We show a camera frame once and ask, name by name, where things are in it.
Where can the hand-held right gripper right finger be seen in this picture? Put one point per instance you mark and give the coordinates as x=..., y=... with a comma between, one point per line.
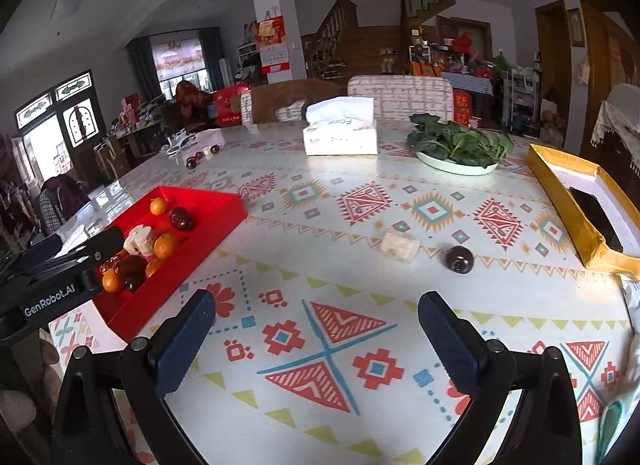
x=452, y=345

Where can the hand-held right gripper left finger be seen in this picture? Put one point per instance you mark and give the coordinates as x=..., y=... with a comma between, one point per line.
x=180, y=345

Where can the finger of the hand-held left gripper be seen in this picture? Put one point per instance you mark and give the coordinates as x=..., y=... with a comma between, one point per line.
x=107, y=239
x=82, y=266

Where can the orange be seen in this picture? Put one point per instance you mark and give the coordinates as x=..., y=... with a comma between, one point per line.
x=111, y=281
x=165, y=245
x=158, y=206

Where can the red cardboard box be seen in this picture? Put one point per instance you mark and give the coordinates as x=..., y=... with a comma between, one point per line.
x=215, y=215

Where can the dark plaid coat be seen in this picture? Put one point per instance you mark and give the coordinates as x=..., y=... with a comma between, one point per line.
x=60, y=205

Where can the white cloth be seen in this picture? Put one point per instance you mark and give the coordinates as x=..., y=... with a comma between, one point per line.
x=182, y=140

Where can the dark door with arched window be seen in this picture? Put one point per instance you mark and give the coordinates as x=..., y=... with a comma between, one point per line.
x=75, y=115

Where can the dark red draped cloth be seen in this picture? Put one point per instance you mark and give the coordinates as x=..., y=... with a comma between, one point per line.
x=187, y=105

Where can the white oval plate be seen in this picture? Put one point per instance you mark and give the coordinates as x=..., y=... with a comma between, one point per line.
x=460, y=168

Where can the green and white bag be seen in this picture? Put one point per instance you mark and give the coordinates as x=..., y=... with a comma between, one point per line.
x=612, y=420

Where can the red gift box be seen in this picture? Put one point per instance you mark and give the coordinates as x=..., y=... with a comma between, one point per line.
x=227, y=105

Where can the white packet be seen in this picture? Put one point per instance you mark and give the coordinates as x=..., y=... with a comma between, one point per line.
x=632, y=300

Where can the window with curtains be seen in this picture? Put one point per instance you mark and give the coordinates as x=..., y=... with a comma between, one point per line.
x=177, y=62

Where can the black item in gold box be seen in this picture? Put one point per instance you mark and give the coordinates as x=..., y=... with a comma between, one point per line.
x=597, y=217

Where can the green leafy vegetables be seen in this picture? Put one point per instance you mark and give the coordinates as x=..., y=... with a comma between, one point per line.
x=457, y=140

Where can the white tissue pack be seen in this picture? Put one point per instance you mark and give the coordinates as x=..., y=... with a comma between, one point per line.
x=340, y=132

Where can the white brick patterned chair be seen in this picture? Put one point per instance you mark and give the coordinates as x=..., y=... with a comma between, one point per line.
x=400, y=97

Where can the white storage rack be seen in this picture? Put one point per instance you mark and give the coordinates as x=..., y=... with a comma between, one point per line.
x=520, y=95

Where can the chair with white cover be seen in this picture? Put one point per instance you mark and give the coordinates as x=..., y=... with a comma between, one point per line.
x=620, y=120

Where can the brown wooden door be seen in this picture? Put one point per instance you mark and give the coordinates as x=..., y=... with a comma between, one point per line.
x=552, y=60

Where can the wooden staircase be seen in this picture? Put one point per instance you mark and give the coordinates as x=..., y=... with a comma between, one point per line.
x=400, y=5

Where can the red wall calendar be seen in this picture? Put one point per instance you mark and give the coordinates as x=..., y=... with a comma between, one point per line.
x=272, y=42

